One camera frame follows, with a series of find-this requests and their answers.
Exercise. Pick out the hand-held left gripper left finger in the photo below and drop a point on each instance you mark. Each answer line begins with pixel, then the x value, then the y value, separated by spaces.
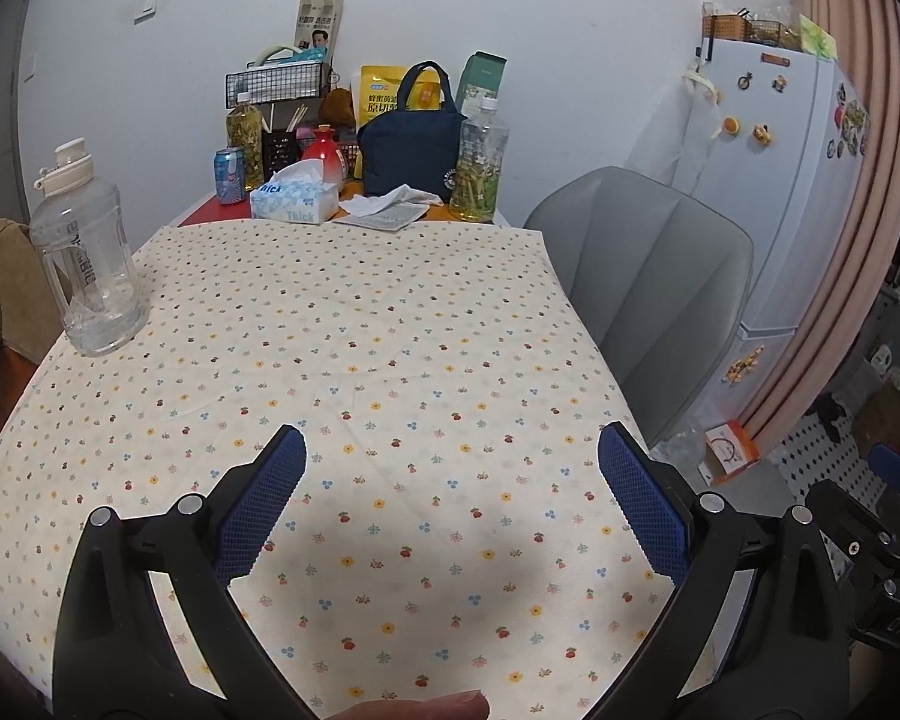
pixel 262 510

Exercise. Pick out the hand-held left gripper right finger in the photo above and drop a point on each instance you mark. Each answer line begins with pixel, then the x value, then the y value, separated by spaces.
pixel 641 510

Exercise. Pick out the person's left hand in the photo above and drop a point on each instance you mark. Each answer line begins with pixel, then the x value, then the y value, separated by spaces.
pixel 420 709

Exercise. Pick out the brown cardboard box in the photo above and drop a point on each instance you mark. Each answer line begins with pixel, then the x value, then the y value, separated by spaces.
pixel 881 420

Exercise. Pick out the clear plastic bag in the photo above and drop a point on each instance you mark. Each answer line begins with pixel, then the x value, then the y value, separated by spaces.
pixel 679 454

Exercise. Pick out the orange and white box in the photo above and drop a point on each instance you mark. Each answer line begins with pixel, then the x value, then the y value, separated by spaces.
pixel 731 454

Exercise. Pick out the gold figure magnet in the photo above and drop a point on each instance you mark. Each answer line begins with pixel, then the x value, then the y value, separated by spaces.
pixel 745 367

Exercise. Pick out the floral cream tablecloth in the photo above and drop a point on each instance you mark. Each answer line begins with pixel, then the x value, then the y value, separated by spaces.
pixel 345 330

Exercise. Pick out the grey upholstered chair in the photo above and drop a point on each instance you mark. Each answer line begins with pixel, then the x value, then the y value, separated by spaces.
pixel 645 277

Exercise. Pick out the pink curtain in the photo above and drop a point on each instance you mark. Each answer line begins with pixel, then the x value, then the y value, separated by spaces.
pixel 862 202

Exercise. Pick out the white refrigerator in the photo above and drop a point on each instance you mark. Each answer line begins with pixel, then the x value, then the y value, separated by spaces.
pixel 780 225

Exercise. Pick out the clear plastic water jug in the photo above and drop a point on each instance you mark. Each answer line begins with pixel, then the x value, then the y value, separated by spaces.
pixel 90 270

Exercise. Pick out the blue and white tissue box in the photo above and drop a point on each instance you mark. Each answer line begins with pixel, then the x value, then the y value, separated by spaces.
pixel 292 202

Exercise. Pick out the grey patterned flat packet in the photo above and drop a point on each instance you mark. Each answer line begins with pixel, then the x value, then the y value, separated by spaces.
pixel 390 223

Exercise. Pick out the blue drink can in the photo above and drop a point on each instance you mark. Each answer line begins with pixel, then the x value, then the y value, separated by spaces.
pixel 229 176

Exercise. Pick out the white crumpled paper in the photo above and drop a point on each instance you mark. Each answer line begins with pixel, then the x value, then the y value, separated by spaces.
pixel 390 199

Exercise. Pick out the tan fabric chair back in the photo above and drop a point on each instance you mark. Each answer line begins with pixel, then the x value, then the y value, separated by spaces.
pixel 15 277

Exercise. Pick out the cluster of fridge magnets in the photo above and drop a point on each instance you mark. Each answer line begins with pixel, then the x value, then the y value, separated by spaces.
pixel 851 120

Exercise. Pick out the red and white vase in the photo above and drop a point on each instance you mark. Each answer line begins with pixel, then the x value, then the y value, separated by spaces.
pixel 322 157

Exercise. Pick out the black mesh holder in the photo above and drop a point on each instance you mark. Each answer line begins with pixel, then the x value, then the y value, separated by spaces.
pixel 279 150

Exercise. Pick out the yellow figure magnet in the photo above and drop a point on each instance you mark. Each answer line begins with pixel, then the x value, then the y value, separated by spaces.
pixel 761 135

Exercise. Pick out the white hanging bag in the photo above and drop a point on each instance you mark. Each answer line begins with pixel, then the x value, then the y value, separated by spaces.
pixel 694 142

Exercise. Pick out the large clear tea bottle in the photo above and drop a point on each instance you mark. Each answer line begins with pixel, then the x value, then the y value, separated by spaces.
pixel 478 172

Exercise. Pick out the small clear tea bottle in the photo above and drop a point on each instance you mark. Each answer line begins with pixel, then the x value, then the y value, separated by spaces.
pixel 244 135

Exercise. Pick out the navy lunch bag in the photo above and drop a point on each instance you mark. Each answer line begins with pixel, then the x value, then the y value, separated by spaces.
pixel 405 157

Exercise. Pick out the orange round magnet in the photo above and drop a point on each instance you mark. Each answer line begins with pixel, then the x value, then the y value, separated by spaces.
pixel 731 125

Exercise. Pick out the brown plush toy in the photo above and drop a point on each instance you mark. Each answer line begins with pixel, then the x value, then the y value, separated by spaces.
pixel 337 109

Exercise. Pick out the small black magnet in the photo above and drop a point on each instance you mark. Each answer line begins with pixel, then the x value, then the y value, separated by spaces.
pixel 745 79

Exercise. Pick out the yellow snack bag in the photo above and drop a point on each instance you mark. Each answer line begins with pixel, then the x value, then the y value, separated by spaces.
pixel 379 94

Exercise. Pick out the green printed card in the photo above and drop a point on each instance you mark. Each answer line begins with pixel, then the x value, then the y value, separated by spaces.
pixel 817 37

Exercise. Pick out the light blue packet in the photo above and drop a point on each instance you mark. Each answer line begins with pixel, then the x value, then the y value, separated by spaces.
pixel 311 54

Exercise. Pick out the grey door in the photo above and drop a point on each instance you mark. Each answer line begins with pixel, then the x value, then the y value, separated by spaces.
pixel 4 127

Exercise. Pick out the tall green box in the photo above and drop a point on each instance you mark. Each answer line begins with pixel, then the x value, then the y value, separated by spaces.
pixel 484 75

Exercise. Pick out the black fridge hook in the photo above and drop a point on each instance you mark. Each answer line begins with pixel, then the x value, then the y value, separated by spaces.
pixel 703 41

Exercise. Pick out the brown wicker basket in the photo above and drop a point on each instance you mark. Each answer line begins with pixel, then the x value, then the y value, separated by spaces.
pixel 724 28

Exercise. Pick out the white printed tote bag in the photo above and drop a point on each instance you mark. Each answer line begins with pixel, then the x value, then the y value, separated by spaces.
pixel 319 22

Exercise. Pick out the white light switch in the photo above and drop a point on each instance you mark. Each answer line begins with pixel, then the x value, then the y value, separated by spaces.
pixel 146 4

